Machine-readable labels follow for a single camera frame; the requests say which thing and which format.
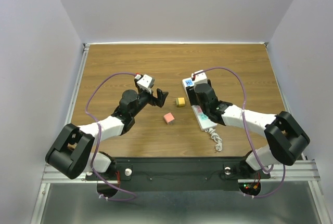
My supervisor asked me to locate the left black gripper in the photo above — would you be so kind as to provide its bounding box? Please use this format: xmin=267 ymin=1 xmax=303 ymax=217
xmin=131 ymin=88 xmax=168 ymax=117

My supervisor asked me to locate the yellow plug adapter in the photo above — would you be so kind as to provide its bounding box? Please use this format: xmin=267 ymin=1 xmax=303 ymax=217
xmin=173 ymin=97 xmax=186 ymax=108

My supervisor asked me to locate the pink plug adapter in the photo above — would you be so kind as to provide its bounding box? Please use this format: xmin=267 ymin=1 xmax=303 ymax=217
xmin=163 ymin=112 xmax=175 ymax=124

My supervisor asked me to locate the white power strip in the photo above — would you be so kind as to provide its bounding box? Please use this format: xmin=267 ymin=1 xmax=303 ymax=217
xmin=182 ymin=77 xmax=217 ymax=131

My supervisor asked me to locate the white power cord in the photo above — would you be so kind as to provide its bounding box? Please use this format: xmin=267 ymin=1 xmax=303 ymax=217
xmin=205 ymin=127 xmax=224 ymax=152

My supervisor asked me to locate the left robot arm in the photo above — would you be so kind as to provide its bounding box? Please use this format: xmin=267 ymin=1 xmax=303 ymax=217
xmin=45 ymin=86 xmax=169 ymax=179

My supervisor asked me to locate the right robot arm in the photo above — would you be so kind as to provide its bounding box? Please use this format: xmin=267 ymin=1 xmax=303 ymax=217
xmin=182 ymin=78 xmax=310 ymax=177

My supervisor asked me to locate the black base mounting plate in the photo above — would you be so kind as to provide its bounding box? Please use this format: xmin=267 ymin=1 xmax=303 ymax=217
xmin=101 ymin=157 xmax=270 ymax=192

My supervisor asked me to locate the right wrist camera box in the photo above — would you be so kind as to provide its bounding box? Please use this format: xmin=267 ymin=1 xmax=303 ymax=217
xmin=191 ymin=70 xmax=208 ymax=87

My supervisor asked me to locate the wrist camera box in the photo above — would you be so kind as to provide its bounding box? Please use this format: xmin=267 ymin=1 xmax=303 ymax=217
xmin=134 ymin=73 xmax=155 ymax=94
xmin=191 ymin=70 xmax=208 ymax=87

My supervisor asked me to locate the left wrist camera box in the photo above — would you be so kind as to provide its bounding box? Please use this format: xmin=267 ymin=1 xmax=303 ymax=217
xmin=134 ymin=73 xmax=155 ymax=94

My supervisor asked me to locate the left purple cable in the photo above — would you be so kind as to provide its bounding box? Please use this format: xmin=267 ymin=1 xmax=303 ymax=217
xmin=85 ymin=72 xmax=138 ymax=202

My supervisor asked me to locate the purple cable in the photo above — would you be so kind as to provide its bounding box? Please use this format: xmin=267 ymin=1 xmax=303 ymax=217
xmin=85 ymin=72 xmax=138 ymax=202
xmin=192 ymin=67 xmax=287 ymax=199

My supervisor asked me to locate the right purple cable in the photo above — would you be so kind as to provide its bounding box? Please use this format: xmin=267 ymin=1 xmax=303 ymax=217
xmin=192 ymin=67 xmax=287 ymax=199

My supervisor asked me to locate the aluminium frame rail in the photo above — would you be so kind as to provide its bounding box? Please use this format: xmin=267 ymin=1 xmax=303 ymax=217
xmin=30 ymin=43 xmax=90 ymax=223

